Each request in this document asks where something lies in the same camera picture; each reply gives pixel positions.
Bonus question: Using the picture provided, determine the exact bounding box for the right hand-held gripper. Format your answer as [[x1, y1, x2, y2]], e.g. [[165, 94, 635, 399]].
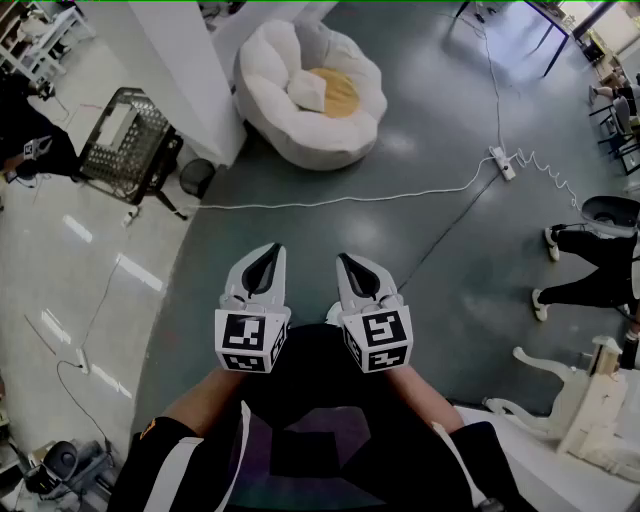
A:
[[335, 253, 414, 375]]

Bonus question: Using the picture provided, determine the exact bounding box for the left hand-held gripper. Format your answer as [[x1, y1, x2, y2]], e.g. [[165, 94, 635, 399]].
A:
[[214, 243, 292, 375]]

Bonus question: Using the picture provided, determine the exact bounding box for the small white pillow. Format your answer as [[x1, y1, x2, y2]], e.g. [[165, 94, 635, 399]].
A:
[[286, 69, 327, 114]]

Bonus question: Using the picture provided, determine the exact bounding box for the person's right forearm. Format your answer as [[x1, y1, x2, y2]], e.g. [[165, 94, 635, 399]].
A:
[[384, 367, 466, 434]]

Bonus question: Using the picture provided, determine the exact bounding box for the person's left forearm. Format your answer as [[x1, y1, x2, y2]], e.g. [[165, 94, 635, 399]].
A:
[[162, 367, 249, 441]]

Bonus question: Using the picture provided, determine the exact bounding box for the white flower-shaped floor cushion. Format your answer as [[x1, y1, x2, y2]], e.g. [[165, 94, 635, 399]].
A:
[[233, 19, 389, 172]]

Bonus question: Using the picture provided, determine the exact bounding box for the black mesh waste bin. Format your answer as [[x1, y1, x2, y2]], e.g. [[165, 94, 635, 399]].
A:
[[178, 158, 217, 201]]

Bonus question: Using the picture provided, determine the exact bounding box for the person's black shirt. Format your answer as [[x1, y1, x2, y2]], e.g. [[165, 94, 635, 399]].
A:
[[119, 323, 539, 512]]

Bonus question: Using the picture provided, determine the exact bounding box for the black mesh trolley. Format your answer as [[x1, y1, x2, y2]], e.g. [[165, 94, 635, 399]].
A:
[[77, 87, 189, 221]]

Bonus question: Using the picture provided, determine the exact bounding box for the white wooden chair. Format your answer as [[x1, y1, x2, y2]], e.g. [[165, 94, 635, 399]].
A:
[[482, 335, 640, 474]]

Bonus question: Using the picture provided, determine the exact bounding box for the black round device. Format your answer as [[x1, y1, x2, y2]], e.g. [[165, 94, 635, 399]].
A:
[[22, 438, 116, 502]]

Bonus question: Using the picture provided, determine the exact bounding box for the black chair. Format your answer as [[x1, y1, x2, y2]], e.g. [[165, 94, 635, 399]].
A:
[[589, 94, 640, 177]]

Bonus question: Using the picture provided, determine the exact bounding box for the black-framed table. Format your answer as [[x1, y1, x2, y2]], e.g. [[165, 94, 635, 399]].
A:
[[444, 0, 572, 79]]

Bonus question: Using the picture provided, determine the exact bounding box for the white shelf rack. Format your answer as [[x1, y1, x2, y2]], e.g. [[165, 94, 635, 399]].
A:
[[0, 0, 97, 85]]

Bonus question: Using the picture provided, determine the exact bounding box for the long white power cable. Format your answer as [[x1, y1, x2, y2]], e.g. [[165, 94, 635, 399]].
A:
[[189, 156, 497, 211]]

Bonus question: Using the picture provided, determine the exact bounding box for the white coiled cable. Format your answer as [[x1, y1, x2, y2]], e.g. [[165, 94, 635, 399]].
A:
[[514, 148, 584, 211]]

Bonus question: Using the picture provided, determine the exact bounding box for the thin black cable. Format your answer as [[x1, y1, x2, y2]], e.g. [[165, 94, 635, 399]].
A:
[[55, 358, 117, 454]]

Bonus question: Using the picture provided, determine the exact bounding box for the thin grey cable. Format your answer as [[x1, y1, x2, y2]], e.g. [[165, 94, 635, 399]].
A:
[[449, 9, 505, 151]]

